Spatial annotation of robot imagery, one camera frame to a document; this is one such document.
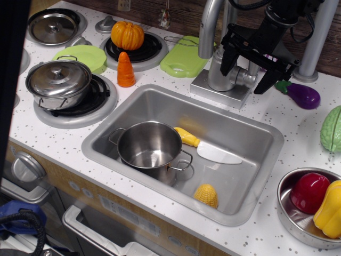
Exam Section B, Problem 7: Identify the red toy pepper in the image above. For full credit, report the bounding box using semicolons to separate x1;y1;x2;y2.
290;172;330;214

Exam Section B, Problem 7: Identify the orange toy pumpkin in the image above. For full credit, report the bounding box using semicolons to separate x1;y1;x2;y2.
111;21;144;51

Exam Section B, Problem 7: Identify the grey stove knob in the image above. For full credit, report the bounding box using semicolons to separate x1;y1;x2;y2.
95;16;116;34

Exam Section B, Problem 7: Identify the front stove burner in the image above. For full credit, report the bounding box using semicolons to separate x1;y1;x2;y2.
33;75;118;129

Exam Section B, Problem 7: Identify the steel pan lid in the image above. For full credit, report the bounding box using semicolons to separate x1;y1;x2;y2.
28;9;80;45

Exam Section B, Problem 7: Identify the green toy cabbage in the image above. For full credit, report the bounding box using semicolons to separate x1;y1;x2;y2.
320;106;340;152

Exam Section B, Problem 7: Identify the steel pot with lid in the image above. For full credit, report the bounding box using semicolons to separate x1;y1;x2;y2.
26;58;92;110

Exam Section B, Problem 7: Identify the wire whisk utensil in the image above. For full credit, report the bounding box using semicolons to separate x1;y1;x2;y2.
164;36;199;47

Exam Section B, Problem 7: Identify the grey oven knob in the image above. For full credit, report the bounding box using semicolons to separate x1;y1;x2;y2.
11;151;47;191

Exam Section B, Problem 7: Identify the grey toy sink basin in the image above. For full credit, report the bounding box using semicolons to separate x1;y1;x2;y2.
82;84;284;226

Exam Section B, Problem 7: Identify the hanging clear spoon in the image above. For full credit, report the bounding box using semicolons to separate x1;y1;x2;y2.
158;0;171;30

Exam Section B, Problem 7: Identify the steel bowl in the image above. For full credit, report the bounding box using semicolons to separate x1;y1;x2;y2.
277;167;340;250

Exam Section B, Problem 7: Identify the purple toy eggplant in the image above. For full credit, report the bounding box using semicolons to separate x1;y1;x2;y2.
275;81;321;109

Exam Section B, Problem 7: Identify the back stove burner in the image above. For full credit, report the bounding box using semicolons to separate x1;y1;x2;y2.
100;32;168;72

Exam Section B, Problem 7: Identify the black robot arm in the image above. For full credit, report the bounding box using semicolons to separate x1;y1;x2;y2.
220;1;322;94

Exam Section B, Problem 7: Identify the green plastic plate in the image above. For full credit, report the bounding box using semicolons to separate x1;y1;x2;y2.
52;45;107;74

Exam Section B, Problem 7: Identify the steel pot in sink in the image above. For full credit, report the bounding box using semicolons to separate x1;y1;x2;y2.
108;121;193;186

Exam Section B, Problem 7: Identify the green toy cutting board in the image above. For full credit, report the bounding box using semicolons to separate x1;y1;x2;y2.
160;36;208;78

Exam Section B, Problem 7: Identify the silver faucet lever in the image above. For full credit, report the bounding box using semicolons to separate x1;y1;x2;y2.
229;61;260;88

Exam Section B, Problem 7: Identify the yellow toy corn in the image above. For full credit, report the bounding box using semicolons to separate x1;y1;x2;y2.
193;184;218;209

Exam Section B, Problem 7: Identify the stove burner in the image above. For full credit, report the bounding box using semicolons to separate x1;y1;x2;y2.
33;75;118;129
100;32;168;72

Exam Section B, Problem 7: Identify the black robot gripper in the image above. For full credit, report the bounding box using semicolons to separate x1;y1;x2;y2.
220;18;301;94

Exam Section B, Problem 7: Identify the black braided cable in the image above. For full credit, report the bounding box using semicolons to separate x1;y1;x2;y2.
0;210;47;256

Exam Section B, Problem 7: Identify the yellow toy pepper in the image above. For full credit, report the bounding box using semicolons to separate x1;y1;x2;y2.
313;180;340;239

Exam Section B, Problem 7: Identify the orange toy carrot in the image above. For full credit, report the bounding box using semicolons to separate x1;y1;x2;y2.
117;52;136;87

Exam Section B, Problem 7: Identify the grey oven door handle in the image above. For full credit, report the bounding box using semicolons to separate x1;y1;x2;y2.
62;205;156;255

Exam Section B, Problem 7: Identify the silver toy faucet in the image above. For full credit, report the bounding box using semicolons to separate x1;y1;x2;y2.
190;0;251;109

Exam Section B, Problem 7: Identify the grey support pole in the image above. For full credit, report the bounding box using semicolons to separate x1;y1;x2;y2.
293;0;339;83

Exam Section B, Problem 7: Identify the yellow handled toy knife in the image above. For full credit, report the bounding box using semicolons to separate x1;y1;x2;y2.
174;127;242;165

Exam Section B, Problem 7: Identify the blue clamp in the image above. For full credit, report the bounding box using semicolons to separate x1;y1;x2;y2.
1;201;47;236

